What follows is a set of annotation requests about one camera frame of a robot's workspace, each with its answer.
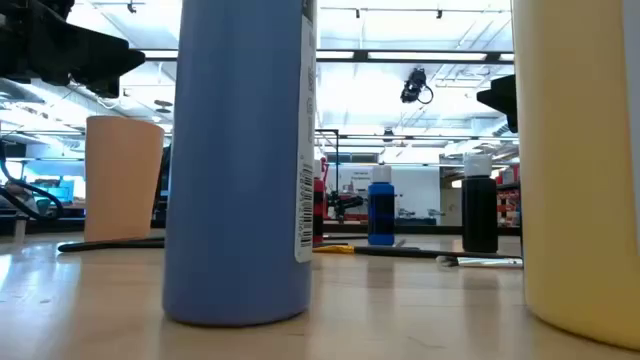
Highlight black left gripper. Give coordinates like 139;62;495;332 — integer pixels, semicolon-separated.
0;0;147;99

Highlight large yellow paint bottle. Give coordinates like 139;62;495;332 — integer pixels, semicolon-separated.
510;0;640;351

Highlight orange plastic cup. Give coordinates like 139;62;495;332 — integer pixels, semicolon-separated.
83;115;166;243

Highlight small black paint bottle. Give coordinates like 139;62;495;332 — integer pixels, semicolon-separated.
460;153;500;254

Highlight large periwinkle paint bottle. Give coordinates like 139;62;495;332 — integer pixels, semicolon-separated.
162;0;318;327

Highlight black paintbrush white bristles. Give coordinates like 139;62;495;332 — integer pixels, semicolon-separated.
435;255;524;269

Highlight small dark blue paint bottle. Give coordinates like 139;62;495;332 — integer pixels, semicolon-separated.
367;164;397;247

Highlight long black paintbrush yellow ferrule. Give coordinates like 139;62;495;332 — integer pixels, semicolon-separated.
313;243;522;261

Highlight black paintbrush orange ferrule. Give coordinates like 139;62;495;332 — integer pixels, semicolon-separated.
56;236;167;253

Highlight small maroon paint bottle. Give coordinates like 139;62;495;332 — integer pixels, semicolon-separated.
312;159;326;245

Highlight red storage bin shelf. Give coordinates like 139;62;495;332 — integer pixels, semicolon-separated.
495;167;521;227

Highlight white partition board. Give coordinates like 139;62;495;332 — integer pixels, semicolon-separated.
339;164;442;220

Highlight computer monitor blue screen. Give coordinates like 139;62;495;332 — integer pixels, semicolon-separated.
27;177;76;204

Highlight black monitor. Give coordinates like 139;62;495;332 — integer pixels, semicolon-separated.
152;144;174;229

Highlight black metal beam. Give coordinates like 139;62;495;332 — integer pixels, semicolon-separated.
139;48;516;65

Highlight black camera with cable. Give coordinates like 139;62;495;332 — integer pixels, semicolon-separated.
399;67;434;106

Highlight thick black looped cable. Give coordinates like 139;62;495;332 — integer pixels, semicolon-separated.
0;142;65;221

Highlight black metal stand frame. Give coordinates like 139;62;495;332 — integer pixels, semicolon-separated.
314;128;342;221

